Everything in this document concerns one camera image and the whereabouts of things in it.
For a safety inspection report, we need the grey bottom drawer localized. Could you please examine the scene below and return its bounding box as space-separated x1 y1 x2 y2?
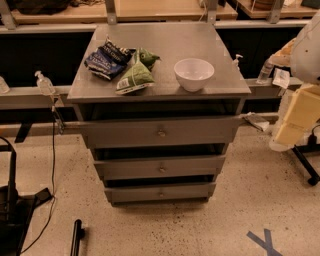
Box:
105 182 216 204

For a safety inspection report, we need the grey drawer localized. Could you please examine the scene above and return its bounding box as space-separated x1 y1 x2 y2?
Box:
105 182 216 204
94 155 225 180
81 117 241 149

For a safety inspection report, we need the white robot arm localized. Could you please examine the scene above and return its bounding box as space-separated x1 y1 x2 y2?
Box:
269 11 320 152

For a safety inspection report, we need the grey three-drawer cabinet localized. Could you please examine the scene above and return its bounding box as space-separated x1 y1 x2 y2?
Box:
66 21 252 207

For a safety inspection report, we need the grey middle drawer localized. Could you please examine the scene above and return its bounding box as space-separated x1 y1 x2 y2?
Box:
94 155 225 180

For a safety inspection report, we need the grey top drawer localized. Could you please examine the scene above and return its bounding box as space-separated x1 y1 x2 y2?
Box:
81 117 241 149

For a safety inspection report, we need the green chip bag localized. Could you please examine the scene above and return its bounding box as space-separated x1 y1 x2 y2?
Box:
116 48 160 95

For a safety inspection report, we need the white bowl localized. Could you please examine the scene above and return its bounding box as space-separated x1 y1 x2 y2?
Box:
174 58 215 92

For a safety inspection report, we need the blue chip bag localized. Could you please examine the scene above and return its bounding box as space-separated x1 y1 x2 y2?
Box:
84 38 135 81

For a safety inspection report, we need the small pump bottle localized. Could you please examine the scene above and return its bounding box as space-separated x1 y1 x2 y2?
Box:
233 54 243 71

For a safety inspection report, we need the clear water bottle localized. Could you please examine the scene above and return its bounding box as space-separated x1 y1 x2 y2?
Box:
257 59 274 84

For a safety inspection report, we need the clear sanitizer bottle left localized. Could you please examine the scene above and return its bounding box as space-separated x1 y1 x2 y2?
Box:
35 71 55 96

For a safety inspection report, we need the white paper packet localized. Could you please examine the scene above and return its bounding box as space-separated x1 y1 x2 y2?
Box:
272 68 290 89

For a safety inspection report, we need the black bar on floor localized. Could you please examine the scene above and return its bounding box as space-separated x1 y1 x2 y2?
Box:
70 219 85 256

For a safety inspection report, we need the black stand base right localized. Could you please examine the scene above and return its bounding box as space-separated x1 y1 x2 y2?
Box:
292 124 320 186

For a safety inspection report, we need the blue tape cross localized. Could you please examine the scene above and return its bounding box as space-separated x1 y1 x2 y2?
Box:
247 229 283 256

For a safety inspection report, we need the black equipment stand left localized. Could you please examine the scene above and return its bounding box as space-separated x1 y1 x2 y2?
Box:
0 137 53 256

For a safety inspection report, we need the crumpled packet on rail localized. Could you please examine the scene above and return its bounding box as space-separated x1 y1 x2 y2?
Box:
244 112 270 131

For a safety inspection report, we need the black cable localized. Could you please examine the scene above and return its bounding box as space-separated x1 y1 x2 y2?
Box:
19 96 66 255

